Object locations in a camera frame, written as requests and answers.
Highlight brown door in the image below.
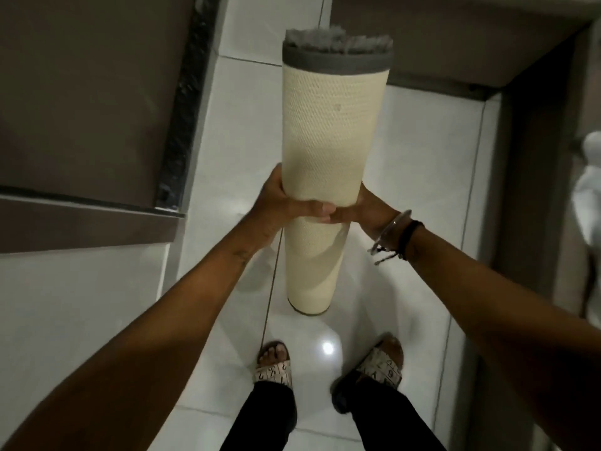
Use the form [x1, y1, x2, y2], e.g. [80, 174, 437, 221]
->
[0, 0, 198, 209]

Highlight white cloth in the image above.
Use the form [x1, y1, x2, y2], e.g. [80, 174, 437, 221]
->
[570, 131, 601, 320]

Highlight person's right forearm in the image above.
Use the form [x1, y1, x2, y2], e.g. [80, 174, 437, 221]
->
[404, 225, 601, 451]

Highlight patterned left sandal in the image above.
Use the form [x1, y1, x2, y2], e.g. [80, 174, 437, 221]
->
[254, 341, 294, 389]

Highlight black wrist band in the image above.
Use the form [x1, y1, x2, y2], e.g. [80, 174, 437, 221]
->
[397, 220, 424, 260]

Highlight patterned sandal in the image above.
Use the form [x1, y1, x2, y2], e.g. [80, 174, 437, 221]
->
[331, 336, 404, 414]
[254, 341, 294, 389]

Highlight dark marble trim strip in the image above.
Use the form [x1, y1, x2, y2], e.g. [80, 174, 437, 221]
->
[156, 0, 221, 212]

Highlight person's left forearm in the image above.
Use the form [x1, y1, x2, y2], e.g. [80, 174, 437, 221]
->
[0, 215, 275, 451]

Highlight person's black trousers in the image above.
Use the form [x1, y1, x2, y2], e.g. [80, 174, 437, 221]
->
[220, 371, 447, 451]

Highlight cream and grey mat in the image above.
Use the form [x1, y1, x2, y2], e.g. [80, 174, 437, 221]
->
[282, 26, 394, 317]

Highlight patterned right sandal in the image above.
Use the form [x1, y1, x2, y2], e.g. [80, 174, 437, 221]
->
[331, 336, 404, 414]

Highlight clear bangle bracelet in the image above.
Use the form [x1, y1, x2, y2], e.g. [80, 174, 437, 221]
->
[368, 210, 413, 256]

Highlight brown door frame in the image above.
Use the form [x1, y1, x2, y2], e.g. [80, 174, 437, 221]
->
[451, 23, 592, 451]

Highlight person's left hand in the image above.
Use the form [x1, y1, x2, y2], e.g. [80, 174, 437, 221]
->
[248, 163, 337, 251]

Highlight person's right hand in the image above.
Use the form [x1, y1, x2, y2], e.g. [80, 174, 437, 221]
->
[329, 182, 401, 242]

